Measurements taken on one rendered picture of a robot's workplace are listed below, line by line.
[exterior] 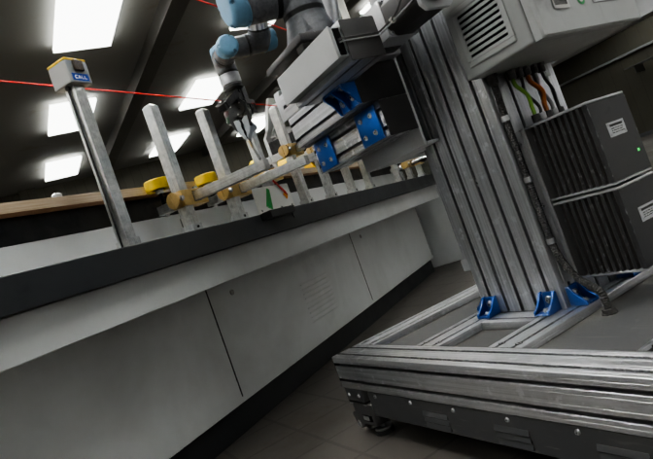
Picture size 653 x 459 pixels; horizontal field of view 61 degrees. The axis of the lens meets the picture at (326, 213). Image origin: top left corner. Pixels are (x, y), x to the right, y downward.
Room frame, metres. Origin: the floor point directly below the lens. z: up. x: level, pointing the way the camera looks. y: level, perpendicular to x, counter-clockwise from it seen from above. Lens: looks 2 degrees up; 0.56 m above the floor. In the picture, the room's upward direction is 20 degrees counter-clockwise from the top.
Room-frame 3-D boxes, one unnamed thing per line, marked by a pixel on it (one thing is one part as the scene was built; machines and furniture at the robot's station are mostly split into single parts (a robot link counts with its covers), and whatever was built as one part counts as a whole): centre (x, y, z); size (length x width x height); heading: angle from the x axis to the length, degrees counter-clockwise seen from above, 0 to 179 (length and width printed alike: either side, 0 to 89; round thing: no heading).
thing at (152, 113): (1.68, 0.40, 0.88); 0.04 x 0.04 x 0.48; 63
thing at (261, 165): (1.68, 0.31, 0.80); 0.44 x 0.03 x 0.04; 63
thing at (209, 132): (1.90, 0.29, 0.87); 0.04 x 0.04 x 0.48; 63
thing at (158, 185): (1.77, 0.48, 0.85); 0.08 x 0.08 x 0.11
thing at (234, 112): (1.98, 0.16, 1.11); 0.09 x 0.08 x 0.12; 153
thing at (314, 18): (1.47, -0.13, 1.09); 0.15 x 0.15 x 0.10
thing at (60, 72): (1.45, 0.52, 1.18); 0.07 x 0.07 x 0.08; 63
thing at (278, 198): (2.09, 0.17, 0.75); 0.26 x 0.01 x 0.10; 153
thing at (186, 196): (1.70, 0.39, 0.81); 0.14 x 0.06 x 0.05; 153
